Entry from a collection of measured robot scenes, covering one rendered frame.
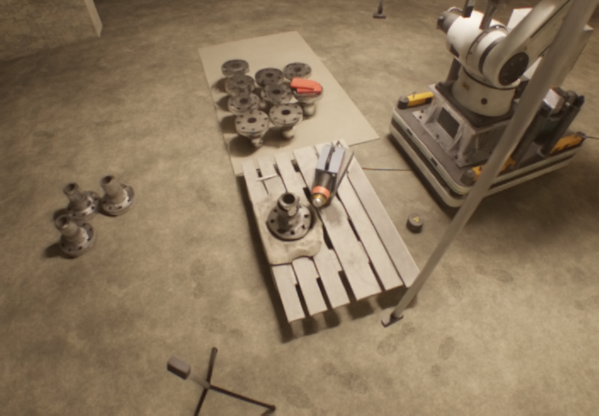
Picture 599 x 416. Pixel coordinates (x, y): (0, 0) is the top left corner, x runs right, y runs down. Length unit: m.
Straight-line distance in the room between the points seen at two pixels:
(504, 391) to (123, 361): 2.08
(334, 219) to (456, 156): 0.94
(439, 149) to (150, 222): 2.07
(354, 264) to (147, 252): 1.33
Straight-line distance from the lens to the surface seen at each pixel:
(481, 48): 2.19
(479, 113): 2.40
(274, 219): 2.07
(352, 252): 2.04
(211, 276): 2.17
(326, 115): 3.06
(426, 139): 2.53
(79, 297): 2.45
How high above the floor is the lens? 1.91
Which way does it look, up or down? 51 degrees down
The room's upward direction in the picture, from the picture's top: straight up
